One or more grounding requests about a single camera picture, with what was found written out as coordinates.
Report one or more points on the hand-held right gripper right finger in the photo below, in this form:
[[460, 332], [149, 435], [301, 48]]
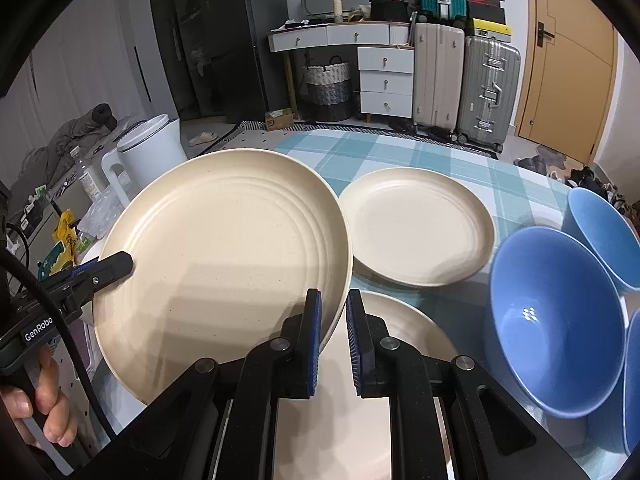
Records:
[[354, 350]]

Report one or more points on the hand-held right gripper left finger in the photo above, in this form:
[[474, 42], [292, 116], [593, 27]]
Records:
[[314, 350]]

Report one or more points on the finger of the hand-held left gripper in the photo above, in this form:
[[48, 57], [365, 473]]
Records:
[[102, 271]]

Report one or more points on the cream plate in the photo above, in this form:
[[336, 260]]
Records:
[[415, 225], [215, 260], [410, 325]]

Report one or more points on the blue bowl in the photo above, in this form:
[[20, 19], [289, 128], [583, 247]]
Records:
[[634, 385], [600, 230], [550, 310]]

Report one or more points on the person's left hand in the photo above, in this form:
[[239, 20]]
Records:
[[52, 400]]

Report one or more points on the yellow snack packet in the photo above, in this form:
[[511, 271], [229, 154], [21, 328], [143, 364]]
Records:
[[65, 232]]

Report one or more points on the clear plastic bottle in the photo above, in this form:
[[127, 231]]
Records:
[[90, 175]]

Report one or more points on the white kettle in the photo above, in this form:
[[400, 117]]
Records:
[[150, 150]]

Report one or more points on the grey clothes pile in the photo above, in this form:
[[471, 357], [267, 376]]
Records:
[[65, 145]]

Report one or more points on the beige slipper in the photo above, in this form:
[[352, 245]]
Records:
[[202, 138]]

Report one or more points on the teal checked tablecloth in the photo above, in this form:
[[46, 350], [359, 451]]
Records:
[[450, 160]]

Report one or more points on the small cardboard box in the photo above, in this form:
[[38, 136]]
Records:
[[280, 118]]

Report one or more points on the dark glass cabinet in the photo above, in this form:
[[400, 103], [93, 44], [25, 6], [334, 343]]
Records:
[[175, 35]]

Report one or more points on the woven laundry basket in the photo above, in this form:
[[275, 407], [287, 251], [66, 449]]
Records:
[[327, 95]]

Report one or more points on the cluster of loose shoes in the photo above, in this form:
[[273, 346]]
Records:
[[540, 162]]

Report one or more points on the white drawer cabinet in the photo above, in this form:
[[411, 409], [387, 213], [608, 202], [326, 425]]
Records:
[[385, 82]]

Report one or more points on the dark refrigerator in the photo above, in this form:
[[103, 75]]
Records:
[[240, 35]]

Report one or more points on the beige suitcase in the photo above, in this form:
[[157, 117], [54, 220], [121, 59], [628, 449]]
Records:
[[440, 80]]

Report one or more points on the silver suitcase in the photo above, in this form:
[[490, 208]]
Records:
[[487, 90]]

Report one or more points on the white dressing desk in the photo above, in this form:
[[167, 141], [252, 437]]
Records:
[[310, 37]]

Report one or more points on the cream bottle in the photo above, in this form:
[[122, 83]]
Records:
[[338, 10]]

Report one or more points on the yellow box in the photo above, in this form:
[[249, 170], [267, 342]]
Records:
[[490, 30]]

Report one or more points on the wooden door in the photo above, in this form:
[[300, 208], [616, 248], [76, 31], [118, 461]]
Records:
[[570, 60]]

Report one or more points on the red black shoe box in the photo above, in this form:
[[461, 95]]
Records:
[[485, 0]]

